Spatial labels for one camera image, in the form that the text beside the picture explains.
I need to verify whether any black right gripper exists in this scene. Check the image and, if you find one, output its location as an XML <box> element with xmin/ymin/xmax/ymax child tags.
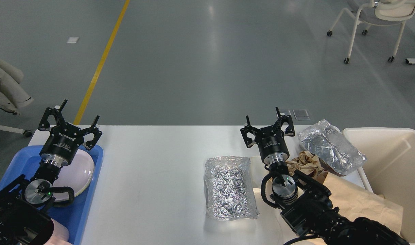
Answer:
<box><xmin>241</xmin><ymin>107</ymin><xmax>295</xmax><ymax>163</ymax></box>

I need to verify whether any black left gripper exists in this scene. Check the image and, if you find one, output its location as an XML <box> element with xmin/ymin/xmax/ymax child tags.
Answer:
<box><xmin>38</xmin><ymin>100</ymin><xmax>103</xmax><ymax>166</ymax></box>

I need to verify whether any pink plate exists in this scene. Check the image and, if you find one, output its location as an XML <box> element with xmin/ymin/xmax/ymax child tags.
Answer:
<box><xmin>53</xmin><ymin>149</ymin><xmax>94</xmax><ymax>187</ymax></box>

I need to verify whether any pink mug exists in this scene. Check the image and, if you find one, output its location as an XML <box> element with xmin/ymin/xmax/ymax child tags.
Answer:
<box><xmin>46</xmin><ymin>219</ymin><xmax>72</xmax><ymax>245</ymax></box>

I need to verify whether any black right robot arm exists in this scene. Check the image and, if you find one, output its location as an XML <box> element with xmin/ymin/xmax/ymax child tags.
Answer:
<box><xmin>240</xmin><ymin>108</ymin><xmax>408</xmax><ymax>245</ymax></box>

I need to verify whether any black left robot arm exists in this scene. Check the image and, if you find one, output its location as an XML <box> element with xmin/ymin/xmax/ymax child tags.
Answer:
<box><xmin>0</xmin><ymin>100</ymin><xmax>102</xmax><ymax>245</ymax></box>

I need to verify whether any floor outlet plate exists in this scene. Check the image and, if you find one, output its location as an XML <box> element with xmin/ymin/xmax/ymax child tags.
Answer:
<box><xmin>293</xmin><ymin>110</ymin><xmax>310</xmax><ymax>120</ymax></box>

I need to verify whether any crumpled brown paper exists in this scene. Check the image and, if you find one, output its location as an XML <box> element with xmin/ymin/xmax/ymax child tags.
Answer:
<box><xmin>286</xmin><ymin>151</ymin><xmax>327</xmax><ymax>184</ymax></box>

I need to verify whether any white chair with jacket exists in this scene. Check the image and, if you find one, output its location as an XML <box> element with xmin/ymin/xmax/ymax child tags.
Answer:
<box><xmin>0</xmin><ymin>125</ymin><xmax>32</xmax><ymax>137</ymax></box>

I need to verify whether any foil bag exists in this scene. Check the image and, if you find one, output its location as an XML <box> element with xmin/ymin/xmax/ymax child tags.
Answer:
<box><xmin>298</xmin><ymin>119</ymin><xmax>367</xmax><ymax>176</ymax></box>

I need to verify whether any blue plastic tray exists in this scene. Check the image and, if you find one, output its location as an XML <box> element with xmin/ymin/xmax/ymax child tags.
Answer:
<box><xmin>0</xmin><ymin>145</ymin><xmax>104</xmax><ymax>245</ymax></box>

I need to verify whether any light green plate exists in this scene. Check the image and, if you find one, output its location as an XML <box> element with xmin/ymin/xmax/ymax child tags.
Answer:
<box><xmin>53</xmin><ymin>184</ymin><xmax>89</xmax><ymax>202</ymax></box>

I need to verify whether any crumpled foil tray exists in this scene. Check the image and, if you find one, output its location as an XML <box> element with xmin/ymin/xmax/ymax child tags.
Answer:
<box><xmin>204</xmin><ymin>156</ymin><xmax>259</xmax><ymax>221</ymax></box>

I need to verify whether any white paper on floor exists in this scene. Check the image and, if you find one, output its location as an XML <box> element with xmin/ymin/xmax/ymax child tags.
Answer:
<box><xmin>66</xmin><ymin>37</ymin><xmax>79</xmax><ymax>44</ymax></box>

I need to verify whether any brown paper bag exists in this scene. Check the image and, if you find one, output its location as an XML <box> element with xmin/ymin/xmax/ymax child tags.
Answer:
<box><xmin>316</xmin><ymin>171</ymin><xmax>403</xmax><ymax>235</ymax></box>

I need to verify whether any cream plastic bin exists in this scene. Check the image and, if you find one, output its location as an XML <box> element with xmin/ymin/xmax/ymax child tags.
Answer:
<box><xmin>342</xmin><ymin>127</ymin><xmax>415</xmax><ymax>244</ymax></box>

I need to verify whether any white rolling chair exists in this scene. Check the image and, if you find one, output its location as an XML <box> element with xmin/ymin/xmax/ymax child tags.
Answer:
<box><xmin>327</xmin><ymin>0</ymin><xmax>415</xmax><ymax>64</ymax></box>

